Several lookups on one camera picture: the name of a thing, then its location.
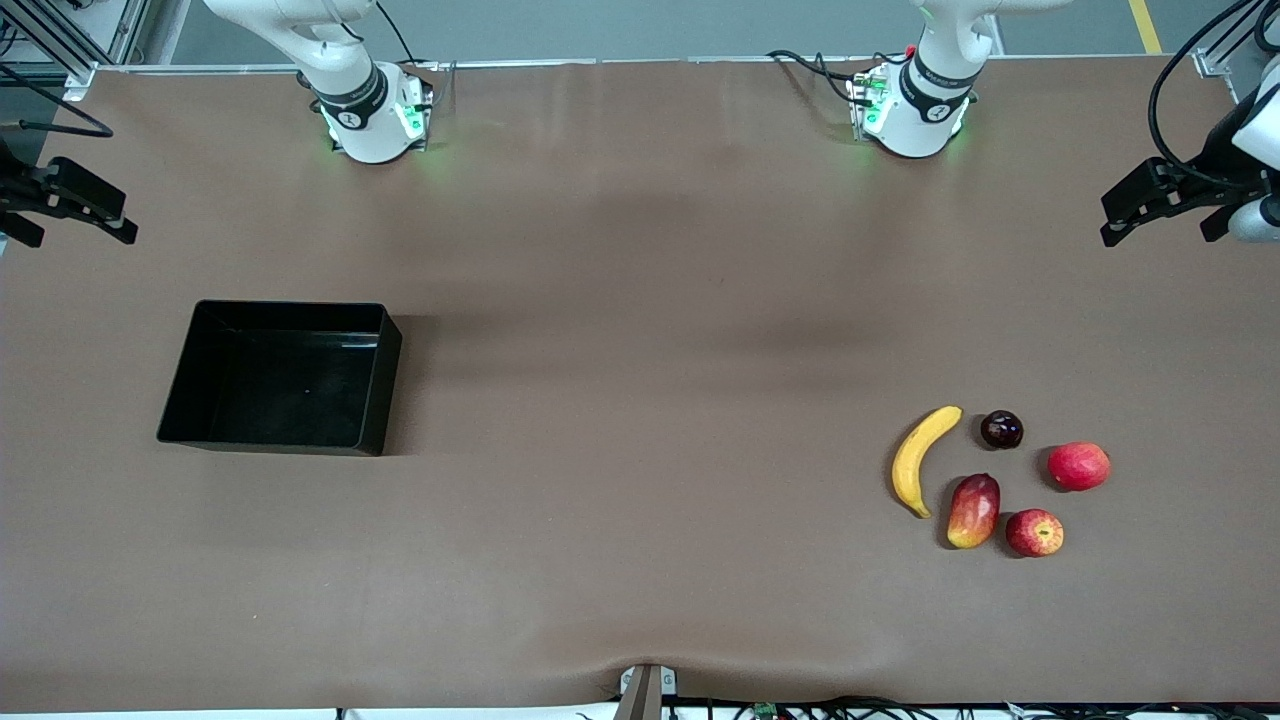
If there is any dark purple plum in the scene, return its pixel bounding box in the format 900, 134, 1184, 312
979, 409, 1025, 451

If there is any grey metal table bracket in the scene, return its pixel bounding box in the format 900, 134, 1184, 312
618, 663, 679, 720

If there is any red yellow mango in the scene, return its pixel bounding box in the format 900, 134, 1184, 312
946, 473, 1002, 550

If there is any yellow banana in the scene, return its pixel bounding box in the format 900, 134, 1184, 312
891, 405, 964, 520

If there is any brown table cover mat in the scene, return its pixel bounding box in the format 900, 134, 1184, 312
0, 55, 1280, 713

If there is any red yellow streaked apple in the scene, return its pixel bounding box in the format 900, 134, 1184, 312
1005, 508, 1065, 559

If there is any black base cable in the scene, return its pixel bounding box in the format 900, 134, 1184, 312
375, 0, 446, 71
768, 48, 866, 106

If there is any silver table edge rail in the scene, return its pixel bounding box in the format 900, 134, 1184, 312
60, 55, 1211, 77

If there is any black rectangular plastic box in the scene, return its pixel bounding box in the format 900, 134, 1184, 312
156, 300, 404, 458

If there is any aluminium frame post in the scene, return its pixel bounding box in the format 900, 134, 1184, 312
1195, 0, 1280, 77
0, 0, 151, 101

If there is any black left base cable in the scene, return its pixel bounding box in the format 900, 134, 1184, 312
768, 48, 866, 106

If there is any red peach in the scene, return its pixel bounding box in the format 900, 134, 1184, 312
1047, 441, 1112, 493

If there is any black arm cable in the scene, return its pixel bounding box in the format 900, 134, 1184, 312
1148, 0, 1280, 191
0, 63, 114, 139

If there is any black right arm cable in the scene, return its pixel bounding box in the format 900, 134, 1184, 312
0, 63, 114, 139

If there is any black right base cable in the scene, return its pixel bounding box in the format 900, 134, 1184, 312
375, 0, 446, 71

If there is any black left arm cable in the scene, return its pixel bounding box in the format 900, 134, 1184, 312
1148, 0, 1280, 191

